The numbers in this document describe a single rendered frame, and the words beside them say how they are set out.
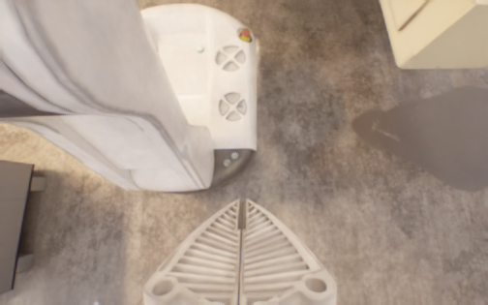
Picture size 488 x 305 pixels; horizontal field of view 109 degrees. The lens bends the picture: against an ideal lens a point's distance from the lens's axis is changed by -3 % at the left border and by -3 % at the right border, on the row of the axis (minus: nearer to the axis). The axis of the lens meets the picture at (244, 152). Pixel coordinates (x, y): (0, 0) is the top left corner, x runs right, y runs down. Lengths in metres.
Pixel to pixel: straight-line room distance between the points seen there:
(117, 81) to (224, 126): 0.45
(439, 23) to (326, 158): 0.68
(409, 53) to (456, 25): 0.06
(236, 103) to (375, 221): 0.79
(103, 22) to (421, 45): 0.37
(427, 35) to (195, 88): 0.56
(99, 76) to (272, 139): 0.77
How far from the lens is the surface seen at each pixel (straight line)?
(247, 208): 0.16
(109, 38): 0.23
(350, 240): 0.98
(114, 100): 0.22
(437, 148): 1.26
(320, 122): 0.98
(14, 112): 0.28
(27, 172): 1.24
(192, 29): 0.80
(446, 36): 0.36
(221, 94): 0.61
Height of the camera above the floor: 0.85
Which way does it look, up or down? 78 degrees down
